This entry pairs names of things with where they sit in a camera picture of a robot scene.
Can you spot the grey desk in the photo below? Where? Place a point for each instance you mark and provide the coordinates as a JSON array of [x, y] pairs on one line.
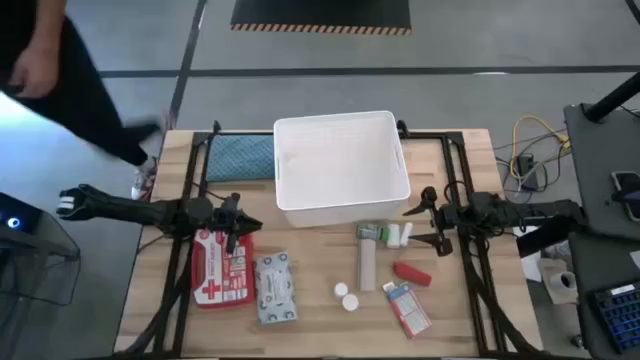
[[595, 175]]

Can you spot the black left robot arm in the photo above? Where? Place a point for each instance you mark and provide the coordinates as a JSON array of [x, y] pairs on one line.
[[125, 209]]

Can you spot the white gauze roll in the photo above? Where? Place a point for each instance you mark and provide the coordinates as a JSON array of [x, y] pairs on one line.
[[393, 236]]

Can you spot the red first aid kit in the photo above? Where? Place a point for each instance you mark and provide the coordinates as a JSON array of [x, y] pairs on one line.
[[220, 280]]

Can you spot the black power adapter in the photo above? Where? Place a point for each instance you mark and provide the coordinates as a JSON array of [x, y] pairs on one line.
[[527, 170]]

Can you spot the blue patterned cloth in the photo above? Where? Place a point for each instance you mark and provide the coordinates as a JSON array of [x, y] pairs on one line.
[[240, 157]]

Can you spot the person's hand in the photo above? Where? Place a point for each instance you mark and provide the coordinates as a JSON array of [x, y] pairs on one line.
[[32, 72]]

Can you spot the blue and red box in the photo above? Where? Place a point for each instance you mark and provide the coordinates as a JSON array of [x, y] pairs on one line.
[[409, 311]]

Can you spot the black smartphone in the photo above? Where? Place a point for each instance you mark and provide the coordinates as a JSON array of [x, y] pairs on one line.
[[627, 192]]

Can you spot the black device with blue light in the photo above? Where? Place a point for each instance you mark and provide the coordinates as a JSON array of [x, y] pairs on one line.
[[15, 214]]

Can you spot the black pole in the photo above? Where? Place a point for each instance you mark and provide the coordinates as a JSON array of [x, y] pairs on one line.
[[612, 100]]

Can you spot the black support bar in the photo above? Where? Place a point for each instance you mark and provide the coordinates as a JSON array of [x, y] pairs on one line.
[[545, 237]]

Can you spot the tape roll on cardboard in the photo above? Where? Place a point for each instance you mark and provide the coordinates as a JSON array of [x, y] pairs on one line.
[[562, 282]]

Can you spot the black hazard-striped floor mat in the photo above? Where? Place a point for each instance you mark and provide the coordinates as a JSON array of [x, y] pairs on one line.
[[320, 15]]

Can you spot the black metal table frame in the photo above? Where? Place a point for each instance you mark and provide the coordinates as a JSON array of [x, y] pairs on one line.
[[450, 165]]

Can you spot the grey wipes pack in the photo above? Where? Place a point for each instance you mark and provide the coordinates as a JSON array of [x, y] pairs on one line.
[[275, 290]]

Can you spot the red tube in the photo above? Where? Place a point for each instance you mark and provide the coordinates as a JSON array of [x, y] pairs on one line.
[[411, 274]]

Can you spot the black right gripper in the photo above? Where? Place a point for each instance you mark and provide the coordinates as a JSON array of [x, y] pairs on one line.
[[452, 216]]

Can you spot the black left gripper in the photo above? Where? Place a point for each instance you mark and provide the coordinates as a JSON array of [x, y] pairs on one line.
[[232, 221]]

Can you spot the person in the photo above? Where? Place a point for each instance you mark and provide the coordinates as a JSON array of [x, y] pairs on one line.
[[80, 90]]

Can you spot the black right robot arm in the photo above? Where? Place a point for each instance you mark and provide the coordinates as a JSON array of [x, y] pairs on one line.
[[530, 210]]

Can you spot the person's white shoe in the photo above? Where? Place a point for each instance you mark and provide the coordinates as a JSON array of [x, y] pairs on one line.
[[144, 177]]

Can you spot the white paper sheet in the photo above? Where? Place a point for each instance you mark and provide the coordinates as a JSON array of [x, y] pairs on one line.
[[530, 260]]

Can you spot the grey side table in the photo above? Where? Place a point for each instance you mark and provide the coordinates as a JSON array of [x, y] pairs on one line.
[[600, 260]]

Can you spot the white plastic bin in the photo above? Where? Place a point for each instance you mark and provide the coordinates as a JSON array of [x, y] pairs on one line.
[[340, 165]]

